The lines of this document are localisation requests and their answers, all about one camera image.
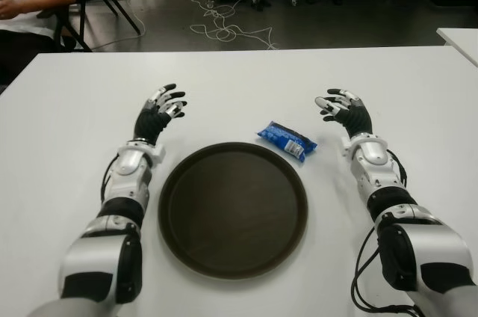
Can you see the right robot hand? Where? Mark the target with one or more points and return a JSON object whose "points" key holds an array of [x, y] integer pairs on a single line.
{"points": [[356, 119]]}

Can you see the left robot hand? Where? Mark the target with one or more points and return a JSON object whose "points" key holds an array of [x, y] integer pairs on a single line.
{"points": [[149, 124]]}

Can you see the blue Oreo packet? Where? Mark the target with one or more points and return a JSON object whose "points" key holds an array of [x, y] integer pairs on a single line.
{"points": [[285, 139]]}

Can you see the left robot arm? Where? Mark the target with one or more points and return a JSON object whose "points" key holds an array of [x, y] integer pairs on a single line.
{"points": [[127, 182]]}

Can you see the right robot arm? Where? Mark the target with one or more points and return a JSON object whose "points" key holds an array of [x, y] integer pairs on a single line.
{"points": [[396, 212]]}

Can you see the round dark brown tray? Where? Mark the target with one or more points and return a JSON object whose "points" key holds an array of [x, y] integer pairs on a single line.
{"points": [[231, 212]]}

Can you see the white side table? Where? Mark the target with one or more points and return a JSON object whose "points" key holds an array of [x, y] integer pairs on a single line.
{"points": [[461, 44]]}

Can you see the seated person white shirt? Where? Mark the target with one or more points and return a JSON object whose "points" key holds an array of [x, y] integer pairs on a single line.
{"points": [[26, 3]]}

